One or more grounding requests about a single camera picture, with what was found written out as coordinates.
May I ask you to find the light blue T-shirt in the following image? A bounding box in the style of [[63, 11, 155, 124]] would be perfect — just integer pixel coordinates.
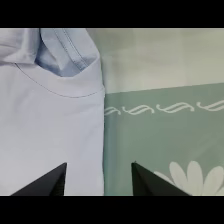
[[0, 27, 107, 197]]

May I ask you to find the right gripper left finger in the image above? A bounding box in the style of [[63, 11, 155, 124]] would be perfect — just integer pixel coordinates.
[[10, 162, 68, 197]]

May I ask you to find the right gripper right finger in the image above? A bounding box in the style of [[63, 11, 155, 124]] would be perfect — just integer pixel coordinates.
[[130, 161, 190, 197]]

